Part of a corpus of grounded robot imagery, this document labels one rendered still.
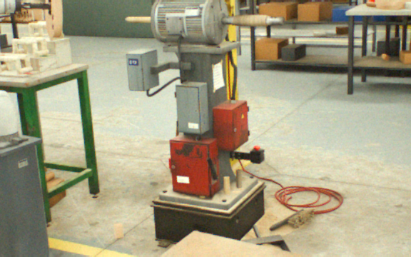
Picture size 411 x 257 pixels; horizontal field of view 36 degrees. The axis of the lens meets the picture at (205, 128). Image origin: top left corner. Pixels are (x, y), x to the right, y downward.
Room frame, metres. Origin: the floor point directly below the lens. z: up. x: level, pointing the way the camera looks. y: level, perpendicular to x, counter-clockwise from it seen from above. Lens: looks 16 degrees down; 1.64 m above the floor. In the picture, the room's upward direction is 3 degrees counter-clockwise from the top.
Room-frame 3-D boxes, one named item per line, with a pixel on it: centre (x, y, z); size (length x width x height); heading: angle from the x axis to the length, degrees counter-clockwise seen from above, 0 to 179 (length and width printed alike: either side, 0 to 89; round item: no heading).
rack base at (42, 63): (3.98, 1.09, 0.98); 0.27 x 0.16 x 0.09; 62
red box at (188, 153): (3.29, 0.07, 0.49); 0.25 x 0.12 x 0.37; 62
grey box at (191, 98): (3.30, 0.07, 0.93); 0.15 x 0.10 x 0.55; 62
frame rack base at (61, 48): (4.11, 1.01, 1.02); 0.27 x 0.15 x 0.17; 62
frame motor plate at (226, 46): (3.43, 0.00, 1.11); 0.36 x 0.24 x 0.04; 62
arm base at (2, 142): (3.14, 1.04, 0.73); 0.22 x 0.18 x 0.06; 54
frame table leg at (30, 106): (3.61, 1.03, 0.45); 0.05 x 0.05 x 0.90; 62
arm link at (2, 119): (3.15, 1.07, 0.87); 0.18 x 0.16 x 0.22; 101
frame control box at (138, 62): (3.29, 0.25, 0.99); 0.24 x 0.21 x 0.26; 62
